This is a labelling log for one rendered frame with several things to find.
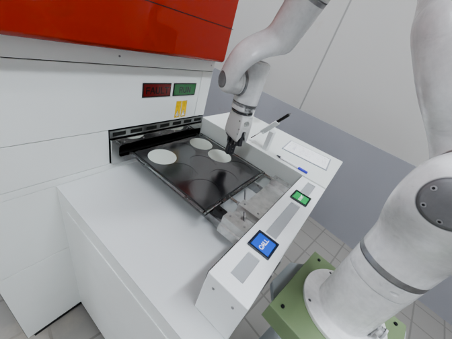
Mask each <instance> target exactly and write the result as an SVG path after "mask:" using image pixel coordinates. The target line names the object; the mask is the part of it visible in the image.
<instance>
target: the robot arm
mask: <svg viewBox="0 0 452 339"><path fill-rule="evenodd" d="M329 2H330V0H284V2H283V3H282V5H281V7H280V9H279V11H278V12H277V14H276V15H275V17H274V19H273V21H272V22H271V24H270V25H269V26H268V27H267V28H265V29H263V30H261V31H259V32H256V33H254V34H252V35H250V36H248V37H246V38H244V39H243V40H242V41H241V42H240V43H239V44H237V45H236V46H235V48H234V49H233V50H232V51H231V53H230V55H229V56H228V58H227V60H226V61H225V64H224V65H223V68H222V69H221V72H220V74H219V78H218V86H219V88H220V90H221V91H223V92H225V93H229V94H235V95H234V97H233V101H232V105H231V106H232V109H231V111H230V113H229V117H228V119H227V122H226V125H225V131H226V134H227V142H228V143H227V146H226V148H225V152H226V154H233V153H234V151H235V147H236V146H238V147H241V146H242V142H246V141H247V139H248V136H249V133H250V129H251V126H252V119H253V116H252V114H254V113H255V111H256V107H257V105H258V102H259V99H260V96H261V93H262V90H263V88H264V84H265V83H266V79H267V76H268V74H269V71H270V68H271V66H270V65H269V64H268V63H267V62H264V61H261V60H263V59H266V58H268V57H274V56H280V55H285V54H288V53H290V52H291V51H292V50H293V49H294V47H296V45H297V44H298V43H299V41H300V40H301V39H302V37H303V36H304V35H305V33H306V32H307V31H308V29H309V28H310V27H311V25H312V24H313V23H314V21H315V20H316V19H317V18H318V16H319V15H320V13H321V12H322V11H323V10H324V8H325V7H326V5H327V4H328V3H329ZM410 51H411V57H412V69H413V75H414V85H415V89H416V95H417V99H418V105H419V108H420V112H421V115H422V119H423V123H424V127H425V131H426V136H427V140H428V149H429V160H427V161H425V162H423V163H421V164H420V165H419V166H417V167H416V168H414V169H413V170H412V171H411V172H410V173H409V174H408V175H407V176H406V177H405V178H404V179H403V180H402V181H401V182H400V183H399V184H398V185H397V186H396V187H395V189H394V190H393V192H392V193H391V194H390V195H389V197H388V199H387V200H386V202H385V204H384V206H383V208H382V210H381V213H380V216H379V218H378V220H377V222H376V223H375V224H374V226H373V227H372V228H371V229H370V230H369V231H368V232H367V234H366V235H365V236H364V237H363V238H362V240H360V241H359V242H358V244H357V245H356V246H355V247H354V248H353V250H352V251H351V252H350V253H349V254H348V255H347V257H345V259H344V260H343V261H342V262H341V263H340V264H339V266H338V267H337V268H336V269H335V270H328V269H317V270H314V271H312V272H311V273H310V274H309V275H308V276H307V278H306V279H305V282H304V284H303V298H304V302H305V306H306V308H307V311H308V313H309V315H310V317H311V319H312V321H313V322H314V324H315V325H316V327H317V328H318V330H319V331H320V332H321V333H322V334H323V336H324V337H325V338H326V339H387V333H388V332H389V330H388V329H387V328H386V327H385V322H386V321H387V320H389V319H390V318H392V317H393V316H394V315H396V314H397V313H399V312H400V311H401V310H403V309H404V308H406V307H407V306H409V305H410V304H411V303H413V302H414V301H415V300H417V299H418V298H420V297H421V296H423V294H425V293H427V292H428V291H429V290H431V289H432V288H433V287H435V286H437V285H438V284H439V283H441V282H442V281H443V280H445V279H446V278H448V277H449V276H451V275H452V0H417V6H416V11H415V14H414V19H413V22H412V27H411V32H410Z"/></svg>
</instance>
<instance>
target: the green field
mask: <svg viewBox="0 0 452 339"><path fill-rule="evenodd" d="M195 87H196V84H175V89H174V95H185V94H194V91H195Z"/></svg>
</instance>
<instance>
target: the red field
mask: <svg viewBox="0 0 452 339"><path fill-rule="evenodd" d="M170 87H171V84H146V85H144V94H143V97H146V96H169V95H170Z"/></svg>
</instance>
